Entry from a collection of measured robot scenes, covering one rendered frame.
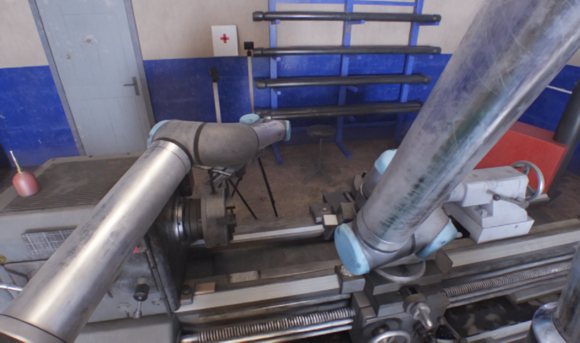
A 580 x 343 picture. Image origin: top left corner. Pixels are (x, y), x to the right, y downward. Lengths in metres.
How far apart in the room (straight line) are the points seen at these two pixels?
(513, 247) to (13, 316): 1.87
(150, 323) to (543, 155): 3.65
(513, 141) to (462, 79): 3.59
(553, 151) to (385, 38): 2.45
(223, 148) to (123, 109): 3.72
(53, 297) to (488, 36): 0.62
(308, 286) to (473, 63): 1.17
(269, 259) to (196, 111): 3.02
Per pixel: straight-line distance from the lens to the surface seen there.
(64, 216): 1.14
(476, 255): 1.72
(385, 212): 0.43
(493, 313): 2.12
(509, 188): 1.80
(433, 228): 0.60
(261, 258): 1.61
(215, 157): 0.75
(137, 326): 1.36
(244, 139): 0.77
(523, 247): 1.92
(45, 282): 0.59
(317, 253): 1.64
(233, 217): 1.25
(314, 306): 1.48
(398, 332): 1.36
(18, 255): 1.25
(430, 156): 0.35
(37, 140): 5.12
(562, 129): 3.84
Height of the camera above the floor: 1.89
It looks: 28 degrees down
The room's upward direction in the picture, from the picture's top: straight up
